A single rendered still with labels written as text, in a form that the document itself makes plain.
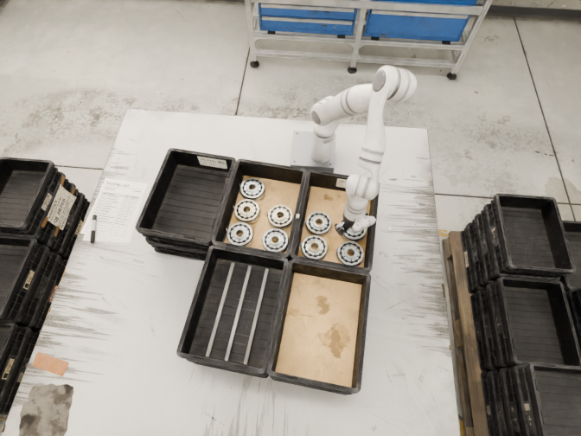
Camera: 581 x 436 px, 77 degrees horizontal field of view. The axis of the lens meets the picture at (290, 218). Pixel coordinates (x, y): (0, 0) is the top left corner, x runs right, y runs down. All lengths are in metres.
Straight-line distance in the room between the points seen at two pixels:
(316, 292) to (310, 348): 0.20
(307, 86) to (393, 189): 1.63
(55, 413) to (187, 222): 0.82
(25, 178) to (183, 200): 1.11
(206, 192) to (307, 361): 0.80
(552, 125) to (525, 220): 1.43
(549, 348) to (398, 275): 0.86
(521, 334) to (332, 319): 1.05
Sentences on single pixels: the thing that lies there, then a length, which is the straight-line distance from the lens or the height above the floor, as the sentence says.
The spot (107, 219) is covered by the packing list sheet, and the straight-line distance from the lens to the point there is 1.86.
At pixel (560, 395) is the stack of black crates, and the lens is 2.04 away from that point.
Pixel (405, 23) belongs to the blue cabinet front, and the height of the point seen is 0.44.
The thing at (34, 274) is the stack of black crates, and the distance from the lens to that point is 2.31.
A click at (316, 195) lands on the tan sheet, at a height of 0.83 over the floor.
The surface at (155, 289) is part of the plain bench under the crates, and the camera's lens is 1.65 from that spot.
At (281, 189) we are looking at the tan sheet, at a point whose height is 0.83.
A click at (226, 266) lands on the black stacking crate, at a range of 1.47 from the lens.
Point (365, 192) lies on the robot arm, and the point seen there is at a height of 1.21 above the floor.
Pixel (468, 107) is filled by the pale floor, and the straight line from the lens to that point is 3.36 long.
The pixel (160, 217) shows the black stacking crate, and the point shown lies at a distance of 1.62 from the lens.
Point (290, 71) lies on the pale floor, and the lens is 3.34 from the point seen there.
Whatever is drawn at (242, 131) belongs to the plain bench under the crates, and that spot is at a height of 0.70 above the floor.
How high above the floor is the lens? 2.19
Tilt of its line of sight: 63 degrees down
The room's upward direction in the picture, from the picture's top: straight up
